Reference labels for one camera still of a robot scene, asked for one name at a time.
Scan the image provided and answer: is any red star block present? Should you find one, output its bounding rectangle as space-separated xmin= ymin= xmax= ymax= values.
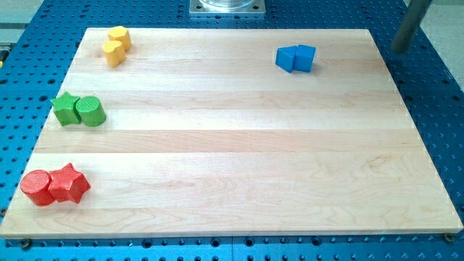
xmin=48 ymin=163 xmax=91 ymax=204

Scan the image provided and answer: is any green cylinder block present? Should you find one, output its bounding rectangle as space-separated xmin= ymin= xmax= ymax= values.
xmin=76 ymin=96 xmax=107 ymax=127

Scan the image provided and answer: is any blue cube block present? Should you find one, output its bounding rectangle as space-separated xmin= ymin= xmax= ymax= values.
xmin=293 ymin=45 xmax=316 ymax=73

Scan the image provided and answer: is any light wooden board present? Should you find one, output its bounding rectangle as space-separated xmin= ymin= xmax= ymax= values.
xmin=1 ymin=28 xmax=463 ymax=239

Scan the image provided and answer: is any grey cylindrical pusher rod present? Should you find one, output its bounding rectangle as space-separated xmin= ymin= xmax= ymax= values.
xmin=390 ymin=0 xmax=432 ymax=54

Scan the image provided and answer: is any yellow heart block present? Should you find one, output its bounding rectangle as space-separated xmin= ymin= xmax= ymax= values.
xmin=102 ymin=40 xmax=126 ymax=67

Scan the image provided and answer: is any yellow hexagon block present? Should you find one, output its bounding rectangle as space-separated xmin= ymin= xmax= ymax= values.
xmin=108 ymin=25 xmax=132 ymax=51

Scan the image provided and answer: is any red cylinder block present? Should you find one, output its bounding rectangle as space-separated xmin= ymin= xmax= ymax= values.
xmin=20 ymin=170 xmax=55 ymax=207

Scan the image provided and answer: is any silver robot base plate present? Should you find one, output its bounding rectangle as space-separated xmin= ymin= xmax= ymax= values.
xmin=188 ymin=0 xmax=266 ymax=17

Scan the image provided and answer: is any green star block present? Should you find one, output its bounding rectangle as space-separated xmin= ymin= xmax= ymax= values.
xmin=51 ymin=92 xmax=81 ymax=126

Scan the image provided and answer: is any blue triangle block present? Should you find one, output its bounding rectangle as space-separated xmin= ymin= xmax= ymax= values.
xmin=275 ymin=46 xmax=297 ymax=73

